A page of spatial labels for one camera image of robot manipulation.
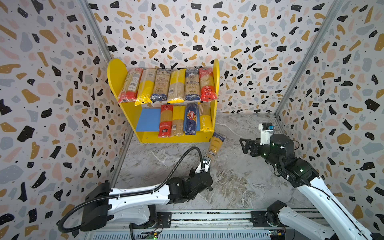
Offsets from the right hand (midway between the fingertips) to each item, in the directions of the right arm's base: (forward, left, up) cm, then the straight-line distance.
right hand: (246, 137), depth 68 cm
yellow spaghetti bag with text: (+27, +19, -15) cm, 36 cm away
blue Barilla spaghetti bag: (+22, +27, -15) cm, 38 cm away
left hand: (-9, +17, -14) cm, 24 cm away
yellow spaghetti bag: (+23, +36, -15) cm, 45 cm away
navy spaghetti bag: (+3, +13, -12) cm, 18 cm away
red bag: (+23, +44, -15) cm, 51 cm away
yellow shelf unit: (+27, +59, -16) cm, 66 cm away
